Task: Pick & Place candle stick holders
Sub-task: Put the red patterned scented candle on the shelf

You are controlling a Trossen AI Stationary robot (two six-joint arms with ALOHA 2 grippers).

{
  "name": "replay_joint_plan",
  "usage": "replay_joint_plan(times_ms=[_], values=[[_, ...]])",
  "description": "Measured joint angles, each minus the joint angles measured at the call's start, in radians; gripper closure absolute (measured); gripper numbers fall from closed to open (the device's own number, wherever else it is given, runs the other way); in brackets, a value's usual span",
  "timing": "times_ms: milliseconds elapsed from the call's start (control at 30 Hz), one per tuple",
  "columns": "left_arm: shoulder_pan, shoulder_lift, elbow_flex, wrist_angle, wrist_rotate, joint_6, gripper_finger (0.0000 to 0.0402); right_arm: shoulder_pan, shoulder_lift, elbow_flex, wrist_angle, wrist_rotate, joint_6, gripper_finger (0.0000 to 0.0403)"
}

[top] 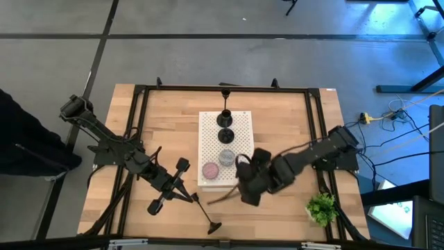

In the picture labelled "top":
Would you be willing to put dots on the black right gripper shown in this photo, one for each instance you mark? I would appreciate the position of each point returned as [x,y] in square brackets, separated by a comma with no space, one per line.
[256,177]

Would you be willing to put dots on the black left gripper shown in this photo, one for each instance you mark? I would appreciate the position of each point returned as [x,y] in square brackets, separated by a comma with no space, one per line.
[163,178]

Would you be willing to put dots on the pink patterned round candle holder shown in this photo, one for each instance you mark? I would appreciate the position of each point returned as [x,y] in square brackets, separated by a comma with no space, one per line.
[210,171]

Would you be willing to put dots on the tall black candlestick holder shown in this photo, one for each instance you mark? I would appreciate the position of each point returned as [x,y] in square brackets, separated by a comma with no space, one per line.
[219,121]
[214,227]

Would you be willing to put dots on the grey patterned round candle holder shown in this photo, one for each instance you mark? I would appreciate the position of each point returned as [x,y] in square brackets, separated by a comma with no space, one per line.
[227,158]

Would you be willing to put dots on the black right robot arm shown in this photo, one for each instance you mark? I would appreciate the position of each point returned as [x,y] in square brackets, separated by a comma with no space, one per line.
[319,149]

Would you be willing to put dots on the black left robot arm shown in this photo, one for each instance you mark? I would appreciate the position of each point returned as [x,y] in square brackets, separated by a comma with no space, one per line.
[104,139]

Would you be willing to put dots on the white perforated metal shelf riser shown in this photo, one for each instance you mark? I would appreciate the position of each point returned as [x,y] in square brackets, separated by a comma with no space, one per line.
[243,152]

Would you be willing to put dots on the small green potted plant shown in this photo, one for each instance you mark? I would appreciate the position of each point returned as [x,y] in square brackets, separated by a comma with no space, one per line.
[322,210]

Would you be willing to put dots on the yellow power strip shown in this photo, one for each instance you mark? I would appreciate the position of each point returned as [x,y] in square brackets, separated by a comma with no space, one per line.
[365,118]

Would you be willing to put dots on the person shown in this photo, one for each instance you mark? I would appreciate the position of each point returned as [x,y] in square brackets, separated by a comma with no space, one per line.
[21,139]

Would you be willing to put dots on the tablet with bright screen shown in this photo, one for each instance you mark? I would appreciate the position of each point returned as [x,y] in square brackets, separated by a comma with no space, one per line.
[392,217]

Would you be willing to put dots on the black tripod leg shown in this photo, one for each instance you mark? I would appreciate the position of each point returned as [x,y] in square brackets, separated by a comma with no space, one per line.
[291,7]

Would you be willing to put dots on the blue desk foot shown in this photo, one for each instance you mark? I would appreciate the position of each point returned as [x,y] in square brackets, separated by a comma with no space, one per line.
[399,89]

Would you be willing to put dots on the black laptop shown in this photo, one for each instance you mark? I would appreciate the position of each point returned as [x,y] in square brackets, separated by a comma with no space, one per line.
[430,225]

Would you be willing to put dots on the black monitor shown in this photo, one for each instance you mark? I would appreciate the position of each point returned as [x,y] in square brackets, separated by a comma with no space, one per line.
[437,156]

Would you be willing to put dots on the black aluminium table frame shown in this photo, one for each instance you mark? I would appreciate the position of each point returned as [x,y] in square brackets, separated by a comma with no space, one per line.
[180,88]

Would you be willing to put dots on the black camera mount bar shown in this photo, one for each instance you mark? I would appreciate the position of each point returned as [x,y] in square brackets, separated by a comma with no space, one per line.
[52,243]

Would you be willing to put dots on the grey metal desk frame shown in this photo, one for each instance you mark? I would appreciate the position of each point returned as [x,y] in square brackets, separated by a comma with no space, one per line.
[430,36]

